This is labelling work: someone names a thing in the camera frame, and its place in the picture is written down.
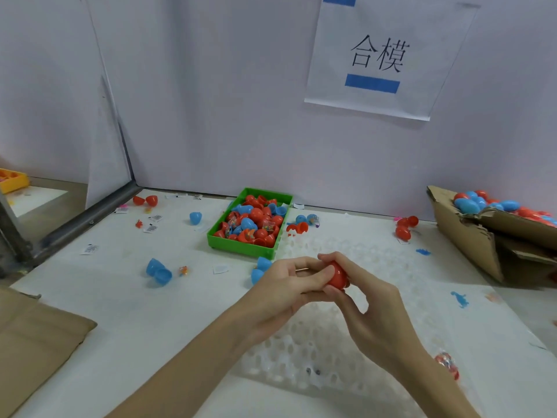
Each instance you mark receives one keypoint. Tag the person's right forearm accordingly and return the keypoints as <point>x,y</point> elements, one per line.
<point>435,392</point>

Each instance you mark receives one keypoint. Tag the flat brown cardboard sheet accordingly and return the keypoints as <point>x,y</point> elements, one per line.
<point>39,344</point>

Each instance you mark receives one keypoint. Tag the grey metal rail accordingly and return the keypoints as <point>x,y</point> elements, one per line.
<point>78,222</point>

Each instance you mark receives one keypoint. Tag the pile of finished eggs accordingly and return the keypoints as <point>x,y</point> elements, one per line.
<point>487,204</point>

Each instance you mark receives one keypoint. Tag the yellow plastic tray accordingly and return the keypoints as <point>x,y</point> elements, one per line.
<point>12,180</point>

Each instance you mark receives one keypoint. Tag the green plastic tray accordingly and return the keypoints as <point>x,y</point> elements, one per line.
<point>235,250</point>

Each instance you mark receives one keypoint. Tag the clear plastic egg tray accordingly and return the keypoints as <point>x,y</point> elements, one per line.
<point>322,357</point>

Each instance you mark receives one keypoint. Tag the person's right hand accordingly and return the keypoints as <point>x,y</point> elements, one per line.
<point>379,317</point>

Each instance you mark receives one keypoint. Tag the single blue egg half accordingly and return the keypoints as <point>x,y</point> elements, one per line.
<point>196,217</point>

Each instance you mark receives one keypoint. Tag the person's left hand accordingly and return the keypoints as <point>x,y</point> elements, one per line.
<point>274,300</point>

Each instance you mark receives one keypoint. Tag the small orange toy piece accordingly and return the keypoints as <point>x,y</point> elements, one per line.
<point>184,270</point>

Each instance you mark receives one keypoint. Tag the cardboard box of capsules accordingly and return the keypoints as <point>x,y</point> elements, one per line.
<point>461,230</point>

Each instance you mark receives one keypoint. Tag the small blue toy piece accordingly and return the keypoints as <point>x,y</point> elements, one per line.
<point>459,298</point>

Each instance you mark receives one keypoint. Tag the white paper sign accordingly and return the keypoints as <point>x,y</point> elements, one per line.
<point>435,65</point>

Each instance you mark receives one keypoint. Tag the small capsule cluster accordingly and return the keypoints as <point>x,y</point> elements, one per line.
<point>303,223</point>

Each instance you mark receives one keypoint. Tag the clear triangular panel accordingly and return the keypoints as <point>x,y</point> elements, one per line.
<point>109,161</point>

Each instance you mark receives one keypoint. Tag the person's left forearm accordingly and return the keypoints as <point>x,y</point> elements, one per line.
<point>187,378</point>

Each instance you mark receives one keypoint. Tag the blue egg shell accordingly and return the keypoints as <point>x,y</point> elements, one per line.
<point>159,272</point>

